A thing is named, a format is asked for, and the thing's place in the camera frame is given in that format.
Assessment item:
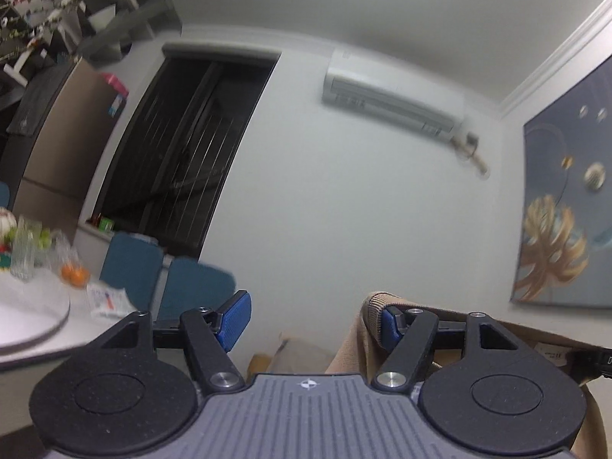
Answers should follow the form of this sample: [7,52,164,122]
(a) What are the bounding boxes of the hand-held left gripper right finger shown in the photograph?
[374,307,527,391]

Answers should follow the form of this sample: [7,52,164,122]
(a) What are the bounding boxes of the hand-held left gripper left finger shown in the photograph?
[88,291,252,393]

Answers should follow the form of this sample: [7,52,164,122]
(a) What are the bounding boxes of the tan garment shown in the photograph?
[325,291,612,459]

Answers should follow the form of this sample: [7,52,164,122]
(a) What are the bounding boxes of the blue chair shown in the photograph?
[157,257,237,322]
[99,232,164,314]

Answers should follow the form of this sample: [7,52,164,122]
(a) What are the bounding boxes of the beige pillow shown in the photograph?
[272,337,338,376]

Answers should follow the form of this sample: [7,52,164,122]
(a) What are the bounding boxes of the white round table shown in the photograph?
[0,268,139,371]

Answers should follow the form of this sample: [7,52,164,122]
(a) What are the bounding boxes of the clear bag of oranges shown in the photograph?
[50,232,91,288]

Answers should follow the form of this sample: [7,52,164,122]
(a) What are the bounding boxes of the dark glass door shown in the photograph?
[88,42,282,261]

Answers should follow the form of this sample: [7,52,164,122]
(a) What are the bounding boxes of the air conditioner pipe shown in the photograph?
[448,131,492,180]

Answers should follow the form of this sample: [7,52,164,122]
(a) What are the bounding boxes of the white turntable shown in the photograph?
[0,268,72,349]

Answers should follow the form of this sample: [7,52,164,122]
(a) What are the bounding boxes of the brown cabinet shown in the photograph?
[0,60,130,249]

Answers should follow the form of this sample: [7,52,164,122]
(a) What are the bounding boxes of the pink box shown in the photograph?
[101,73,131,119]

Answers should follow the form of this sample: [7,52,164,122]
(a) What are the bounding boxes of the white shelf with ornaments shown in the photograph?
[0,0,182,89]

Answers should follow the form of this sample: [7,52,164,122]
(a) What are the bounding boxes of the grey wall painting gold leaves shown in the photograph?
[509,55,612,309]

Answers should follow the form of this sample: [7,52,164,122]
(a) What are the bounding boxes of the white wall air conditioner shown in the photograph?
[321,49,467,143]

